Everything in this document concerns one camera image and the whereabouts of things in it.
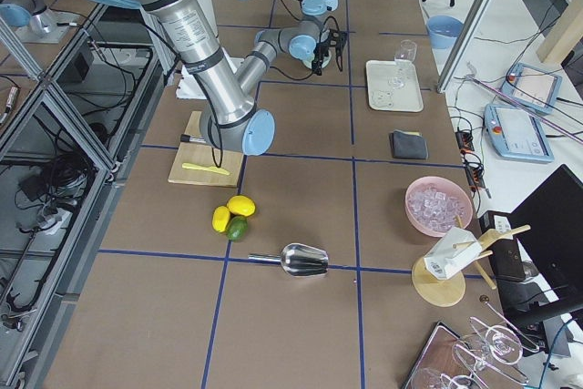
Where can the yellow lemon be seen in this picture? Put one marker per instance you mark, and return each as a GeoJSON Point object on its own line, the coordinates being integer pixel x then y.
{"type": "Point", "coordinates": [241, 205]}
{"type": "Point", "coordinates": [220, 219]}

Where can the metal ice scoop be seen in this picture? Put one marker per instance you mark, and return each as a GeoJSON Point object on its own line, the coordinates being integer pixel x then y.
{"type": "Point", "coordinates": [298, 260]}

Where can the clear wine glass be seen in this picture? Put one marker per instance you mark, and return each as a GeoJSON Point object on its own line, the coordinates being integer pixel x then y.
{"type": "Point", "coordinates": [404, 58]}

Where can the yellow plastic knife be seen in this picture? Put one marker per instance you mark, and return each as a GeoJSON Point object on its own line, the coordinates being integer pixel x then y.
{"type": "Point", "coordinates": [211, 169]}

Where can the green avocado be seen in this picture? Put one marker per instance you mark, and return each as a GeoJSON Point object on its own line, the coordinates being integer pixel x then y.
{"type": "Point", "coordinates": [237, 228]}

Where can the blue teach pendant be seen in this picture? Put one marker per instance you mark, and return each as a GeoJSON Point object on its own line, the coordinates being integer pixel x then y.
{"type": "Point", "coordinates": [532, 87]}
{"type": "Point", "coordinates": [516, 135]}

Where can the pink bowl of ice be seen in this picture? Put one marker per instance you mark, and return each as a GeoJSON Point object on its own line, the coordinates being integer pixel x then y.
{"type": "Point", "coordinates": [434, 205]}

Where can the steel muddler black tip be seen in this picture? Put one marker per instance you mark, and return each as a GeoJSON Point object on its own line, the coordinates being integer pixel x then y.
{"type": "Point", "coordinates": [185, 138]}

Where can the grey folded cloth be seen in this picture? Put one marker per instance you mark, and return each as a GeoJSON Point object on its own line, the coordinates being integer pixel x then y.
{"type": "Point", "coordinates": [405, 145]}

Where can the cream bear tray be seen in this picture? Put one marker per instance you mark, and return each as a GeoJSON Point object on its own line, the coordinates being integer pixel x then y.
{"type": "Point", "coordinates": [382, 97]}

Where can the wooden cup stand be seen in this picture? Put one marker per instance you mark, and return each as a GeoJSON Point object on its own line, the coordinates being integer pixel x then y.
{"type": "Point", "coordinates": [450, 292]}

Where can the white paper carton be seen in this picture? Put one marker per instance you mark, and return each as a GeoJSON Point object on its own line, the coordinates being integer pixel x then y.
{"type": "Point", "coordinates": [453, 252]}

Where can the grabber stick tool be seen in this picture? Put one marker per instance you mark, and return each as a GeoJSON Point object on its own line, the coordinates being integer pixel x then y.
{"type": "Point", "coordinates": [576, 136]}

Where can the wooden cutting board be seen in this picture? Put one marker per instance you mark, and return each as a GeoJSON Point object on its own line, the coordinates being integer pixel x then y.
{"type": "Point", "coordinates": [199, 164]}

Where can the blue bowl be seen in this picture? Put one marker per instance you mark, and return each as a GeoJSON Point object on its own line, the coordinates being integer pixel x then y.
{"type": "Point", "coordinates": [443, 30]}

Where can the light blue plastic cup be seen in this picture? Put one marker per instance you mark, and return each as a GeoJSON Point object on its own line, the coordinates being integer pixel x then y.
{"type": "Point", "coordinates": [318, 7]}

